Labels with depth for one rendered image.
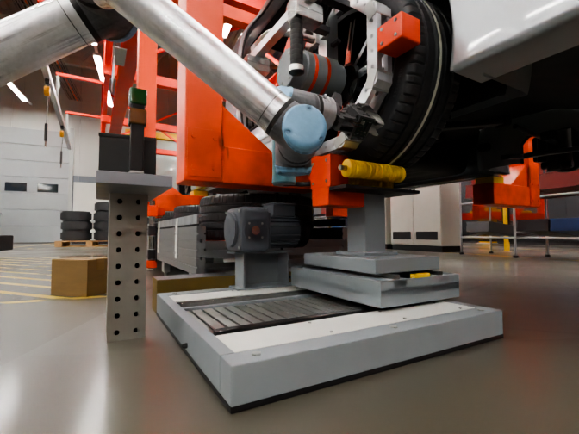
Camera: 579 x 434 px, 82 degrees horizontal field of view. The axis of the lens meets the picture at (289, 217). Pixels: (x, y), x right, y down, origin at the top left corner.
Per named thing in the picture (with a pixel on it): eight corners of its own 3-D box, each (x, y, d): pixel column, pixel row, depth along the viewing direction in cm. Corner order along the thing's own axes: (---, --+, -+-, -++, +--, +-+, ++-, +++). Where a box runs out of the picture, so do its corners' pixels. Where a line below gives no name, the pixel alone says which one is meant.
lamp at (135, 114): (146, 125, 83) (146, 108, 83) (128, 122, 81) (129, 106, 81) (145, 129, 86) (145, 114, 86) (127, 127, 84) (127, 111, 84)
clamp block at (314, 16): (323, 22, 95) (323, 4, 96) (296, 12, 91) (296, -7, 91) (314, 32, 100) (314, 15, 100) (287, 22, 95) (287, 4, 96)
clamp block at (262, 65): (270, 72, 125) (270, 58, 125) (247, 66, 120) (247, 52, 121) (264, 78, 129) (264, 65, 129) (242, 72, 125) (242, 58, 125)
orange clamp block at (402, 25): (395, 58, 99) (421, 44, 91) (376, 52, 95) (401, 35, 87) (395, 35, 99) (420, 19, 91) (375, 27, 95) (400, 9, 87)
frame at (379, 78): (395, 138, 97) (391, -44, 99) (377, 134, 93) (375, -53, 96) (296, 169, 144) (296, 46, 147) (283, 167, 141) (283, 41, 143)
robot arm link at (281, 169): (277, 169, 76) (276, 116, 77) (273, 179, 87) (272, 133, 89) (318, 169, 77) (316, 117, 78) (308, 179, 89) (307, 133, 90)
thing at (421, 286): (459, 300, 112) (458, 269, 112) (380, 312, 94) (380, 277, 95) (357, 281, 155) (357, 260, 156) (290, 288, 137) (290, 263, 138)
